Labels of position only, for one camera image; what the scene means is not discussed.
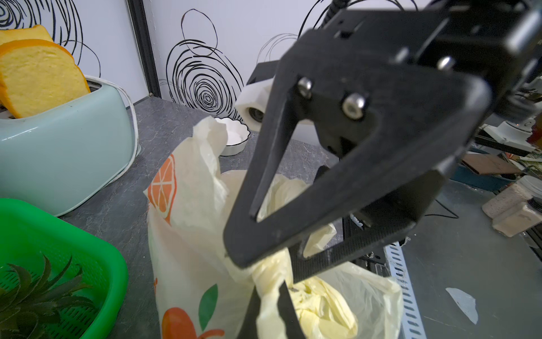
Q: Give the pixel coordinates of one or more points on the yellowish fruit print plastic bag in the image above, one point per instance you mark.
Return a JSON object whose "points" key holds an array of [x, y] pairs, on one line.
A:
{"points": [[200, 293]]}

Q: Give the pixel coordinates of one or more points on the grey slotted cable duct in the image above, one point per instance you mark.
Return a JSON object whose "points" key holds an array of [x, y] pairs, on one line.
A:
{"points": [[412, 326]]}

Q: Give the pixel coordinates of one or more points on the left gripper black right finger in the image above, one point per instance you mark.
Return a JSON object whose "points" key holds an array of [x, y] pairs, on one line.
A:
{"points": [[288, 314]]}

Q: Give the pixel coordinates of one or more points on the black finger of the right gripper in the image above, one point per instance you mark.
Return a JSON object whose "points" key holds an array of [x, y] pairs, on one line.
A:
{"points": [[380, 206], [368, 111]]}

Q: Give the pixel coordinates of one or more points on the toast slice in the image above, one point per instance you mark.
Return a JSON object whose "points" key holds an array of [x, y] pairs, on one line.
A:
{"points": [[37, 33], [37, 76]]}

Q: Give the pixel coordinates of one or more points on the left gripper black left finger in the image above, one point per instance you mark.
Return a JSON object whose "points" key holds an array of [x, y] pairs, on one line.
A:
{"points": [[248, 328]]}

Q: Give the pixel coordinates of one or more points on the front toast slice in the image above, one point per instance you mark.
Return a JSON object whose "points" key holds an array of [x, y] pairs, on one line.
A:
{"points": [[37, 76]]}

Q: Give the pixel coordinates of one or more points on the back toast slice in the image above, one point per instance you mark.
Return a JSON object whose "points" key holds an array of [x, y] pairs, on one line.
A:
{"points": [[37, 33]]}

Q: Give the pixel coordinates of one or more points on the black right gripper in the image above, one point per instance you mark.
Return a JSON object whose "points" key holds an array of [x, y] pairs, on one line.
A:
{"points": [[497, 41]]}

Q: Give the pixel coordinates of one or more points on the mint green toaster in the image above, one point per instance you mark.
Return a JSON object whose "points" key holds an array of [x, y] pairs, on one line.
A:
{"points": [[59, 159]]}

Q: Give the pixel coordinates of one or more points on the green plastic basket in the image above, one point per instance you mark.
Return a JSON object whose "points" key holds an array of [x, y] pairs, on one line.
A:
{"points": [[28, 234]]}

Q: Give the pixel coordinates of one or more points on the white scalloped plate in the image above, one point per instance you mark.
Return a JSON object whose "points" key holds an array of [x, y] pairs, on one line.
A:
{"points": [[237, 136]]}

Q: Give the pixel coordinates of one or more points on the green pineapple middle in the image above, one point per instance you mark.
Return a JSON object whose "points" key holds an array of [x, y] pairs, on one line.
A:
{"points": [[34, 303]]}

